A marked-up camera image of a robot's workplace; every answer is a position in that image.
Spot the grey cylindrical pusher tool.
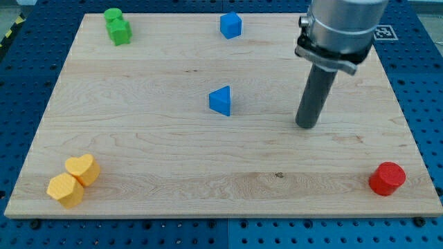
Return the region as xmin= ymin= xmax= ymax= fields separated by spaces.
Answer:
xmin=295 ymin=64 xmax=337 ymax=129

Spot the yellow heart block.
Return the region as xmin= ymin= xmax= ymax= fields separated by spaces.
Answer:
xmin=65 ymin=154 xmax=100 ymax=187

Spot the wooden board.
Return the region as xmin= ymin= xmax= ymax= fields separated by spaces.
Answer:
xmin=5 ymin=13 xmax=442 ymax=219

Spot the yellow hexagon block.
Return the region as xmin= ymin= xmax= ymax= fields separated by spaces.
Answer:
xmin=46 ymin=173 xmax=84 ymax=209

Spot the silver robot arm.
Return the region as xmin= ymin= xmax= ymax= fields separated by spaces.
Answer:
xmin=295 ymin=0 xmax=388 ymax=75

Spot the blue triangle block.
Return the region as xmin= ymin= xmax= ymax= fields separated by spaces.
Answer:
xmin=208 ymin=86 xmax=231 ymax=116

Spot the red cylinder block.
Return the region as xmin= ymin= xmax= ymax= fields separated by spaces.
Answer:
xmin=368 ymin=162 xmax=406 ymax=196

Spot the green cylinder block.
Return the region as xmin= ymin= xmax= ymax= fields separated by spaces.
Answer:
xmin=103 ymin=8 xmax=123 ymax=24

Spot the fiducial marker tag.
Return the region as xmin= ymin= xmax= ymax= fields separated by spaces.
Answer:
xmin=374 ymin=24 xmax=398 ymax=41

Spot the blue cube block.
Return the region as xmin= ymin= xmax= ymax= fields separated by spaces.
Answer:
xmin=219 ymin=12 xmax=242 ymax=39

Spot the green star block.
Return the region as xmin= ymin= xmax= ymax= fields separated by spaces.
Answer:
xmin=106 ymin=19 xmax=132 ymax=46

